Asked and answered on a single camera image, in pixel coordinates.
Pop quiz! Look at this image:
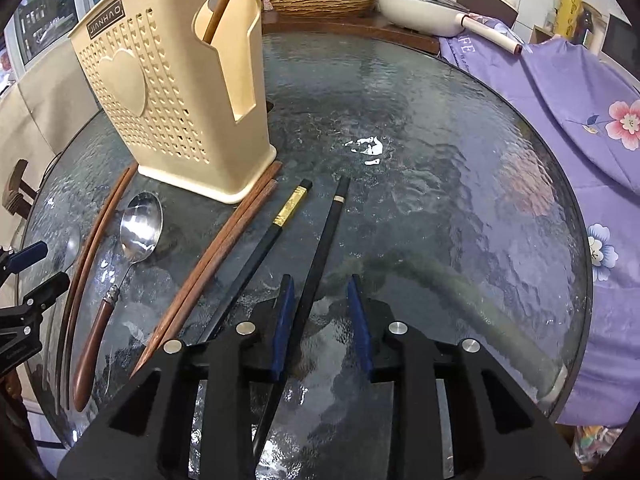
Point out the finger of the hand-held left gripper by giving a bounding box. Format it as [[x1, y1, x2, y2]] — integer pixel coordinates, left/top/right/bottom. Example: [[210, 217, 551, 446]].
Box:
[[0, 241, 50, 282], [0, 271, 71, 322]]

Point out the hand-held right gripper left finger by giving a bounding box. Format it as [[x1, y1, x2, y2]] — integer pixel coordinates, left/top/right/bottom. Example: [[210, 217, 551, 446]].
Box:
[[57, 274, 296, 480]]

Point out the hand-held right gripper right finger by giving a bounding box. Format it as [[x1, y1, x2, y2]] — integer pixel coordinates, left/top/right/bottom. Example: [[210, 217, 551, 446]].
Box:
[[347, 274, 583, 480]]

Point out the black chopstick wide gold band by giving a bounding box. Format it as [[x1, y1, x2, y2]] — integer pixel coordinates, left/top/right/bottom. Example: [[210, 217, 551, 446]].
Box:
[[197, 178, 314, 343]]

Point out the black chopstick thin gold band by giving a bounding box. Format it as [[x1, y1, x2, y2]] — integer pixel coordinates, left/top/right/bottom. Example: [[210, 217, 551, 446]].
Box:
[[250, 175, 352, 466]]

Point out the brown wooden chopstick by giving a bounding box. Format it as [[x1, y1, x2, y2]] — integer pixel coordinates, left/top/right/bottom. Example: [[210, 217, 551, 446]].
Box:
[[54, 169, 132, 411], [131, 160, 283, 378], [202, 0, 236, 43], [62, 164, 139, 408], [150, 177, 279, 356]]

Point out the cream perforated utensil holder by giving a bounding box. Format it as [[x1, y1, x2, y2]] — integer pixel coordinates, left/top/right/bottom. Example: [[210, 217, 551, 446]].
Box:
[[69, 0, 277, 205]]

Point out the dark wooden object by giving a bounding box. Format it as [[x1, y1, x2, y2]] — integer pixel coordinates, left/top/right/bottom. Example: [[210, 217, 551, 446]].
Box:
[[0, 159, 38, 218]]

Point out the beige cover sheet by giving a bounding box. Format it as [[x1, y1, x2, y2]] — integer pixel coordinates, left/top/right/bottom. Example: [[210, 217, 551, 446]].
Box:
[[0, 55, 101, 211]]

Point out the sliding glass window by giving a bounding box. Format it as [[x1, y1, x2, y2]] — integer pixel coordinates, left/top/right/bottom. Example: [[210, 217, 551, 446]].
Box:
[[0, 0, 101, 91]]

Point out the colourful printed cloth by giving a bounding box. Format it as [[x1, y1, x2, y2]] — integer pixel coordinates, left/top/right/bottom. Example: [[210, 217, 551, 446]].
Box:
[[572, 425, 621, 472]]

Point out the dark wooden counter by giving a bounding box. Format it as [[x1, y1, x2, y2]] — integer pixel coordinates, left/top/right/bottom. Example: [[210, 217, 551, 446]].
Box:
[[260, 10, 441, 56]]

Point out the purple floral cloth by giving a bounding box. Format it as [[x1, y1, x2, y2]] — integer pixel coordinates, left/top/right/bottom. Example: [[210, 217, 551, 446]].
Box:
[[437, 15, 640, 428]]

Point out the white pot with glass lid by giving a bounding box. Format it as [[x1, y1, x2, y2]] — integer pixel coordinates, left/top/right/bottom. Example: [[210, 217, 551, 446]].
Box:
[[377, 0, 523, 56]]

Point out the tall yellow box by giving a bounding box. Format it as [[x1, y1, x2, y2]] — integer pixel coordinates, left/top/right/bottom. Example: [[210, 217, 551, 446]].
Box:
[[560, 0, 586, 38]]

